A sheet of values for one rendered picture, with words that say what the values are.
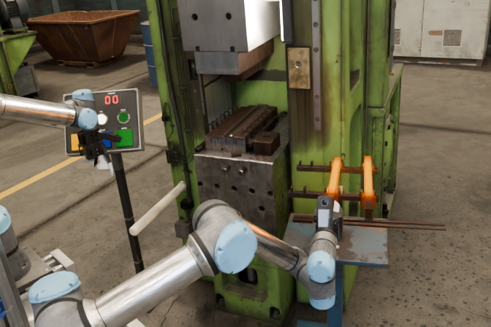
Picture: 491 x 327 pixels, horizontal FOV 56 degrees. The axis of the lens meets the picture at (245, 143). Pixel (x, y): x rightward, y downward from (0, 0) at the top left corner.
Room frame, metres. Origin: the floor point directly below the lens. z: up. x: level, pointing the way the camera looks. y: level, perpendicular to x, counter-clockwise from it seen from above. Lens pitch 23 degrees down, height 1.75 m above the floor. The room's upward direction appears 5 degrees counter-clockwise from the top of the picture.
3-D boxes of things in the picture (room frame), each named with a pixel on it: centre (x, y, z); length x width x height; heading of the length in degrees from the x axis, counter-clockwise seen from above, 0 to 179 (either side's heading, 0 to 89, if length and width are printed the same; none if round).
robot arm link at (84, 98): (1.74, 0.62, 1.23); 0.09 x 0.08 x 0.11; 141
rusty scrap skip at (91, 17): (8.60, 2.78, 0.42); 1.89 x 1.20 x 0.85; 58
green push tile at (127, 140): (1.93, 0.54, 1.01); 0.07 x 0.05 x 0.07; 90
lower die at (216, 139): (2.08, 0.00, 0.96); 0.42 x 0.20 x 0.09; 155
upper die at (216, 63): (2.08, 0.00, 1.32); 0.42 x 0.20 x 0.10; 155
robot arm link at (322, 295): (1.08, -0.18, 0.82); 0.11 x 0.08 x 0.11; 24
